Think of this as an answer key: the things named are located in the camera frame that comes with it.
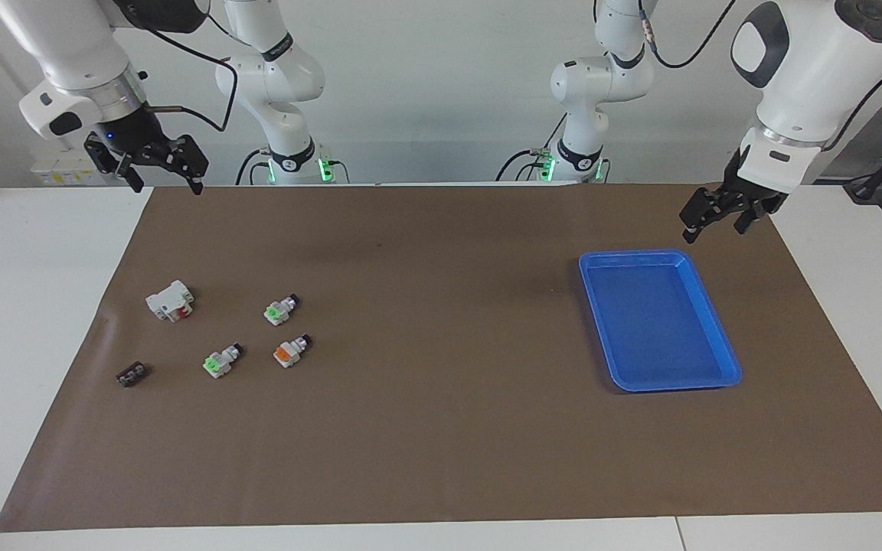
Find white red circuit breaker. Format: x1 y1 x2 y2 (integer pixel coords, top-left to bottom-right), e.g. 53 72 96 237
145 279 196 324

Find blue plastic tray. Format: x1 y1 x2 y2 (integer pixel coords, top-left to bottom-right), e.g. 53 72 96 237
578 249 743 394

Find black left base cable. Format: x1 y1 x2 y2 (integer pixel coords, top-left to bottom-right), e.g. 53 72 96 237
495 113 610 184

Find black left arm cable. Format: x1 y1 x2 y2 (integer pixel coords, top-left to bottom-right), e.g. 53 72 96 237
636 0 882 154

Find black base cable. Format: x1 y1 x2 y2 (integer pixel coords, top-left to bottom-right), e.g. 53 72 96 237
495 113 610 184
235 148 350 186

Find white wall socket box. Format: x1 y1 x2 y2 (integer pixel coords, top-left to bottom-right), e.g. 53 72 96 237
30 148 116 187

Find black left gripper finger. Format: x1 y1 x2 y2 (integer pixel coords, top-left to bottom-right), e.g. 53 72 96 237
679 187 731 245
732 197 779 236

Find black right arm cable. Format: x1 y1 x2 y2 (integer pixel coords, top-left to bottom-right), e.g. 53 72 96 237
123 0 240 132

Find brown table mat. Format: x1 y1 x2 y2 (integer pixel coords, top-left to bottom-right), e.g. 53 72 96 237
0 184 882 533

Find black right base cable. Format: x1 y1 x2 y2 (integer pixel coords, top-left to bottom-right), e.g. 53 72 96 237
235 148 350 186

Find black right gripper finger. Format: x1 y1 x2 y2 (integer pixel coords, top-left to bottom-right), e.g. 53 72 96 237
84 133 145 194
144 135 209 196

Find green knob switch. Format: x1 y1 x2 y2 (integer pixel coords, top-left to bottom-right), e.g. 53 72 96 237
263 293 302 328
201 343 245 380

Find orange knob switch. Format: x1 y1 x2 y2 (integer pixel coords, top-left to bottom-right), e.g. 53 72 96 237
272 334 313 370

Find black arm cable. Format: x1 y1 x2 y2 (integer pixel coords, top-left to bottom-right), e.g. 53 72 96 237
123 0 240 132
636 0 882 154

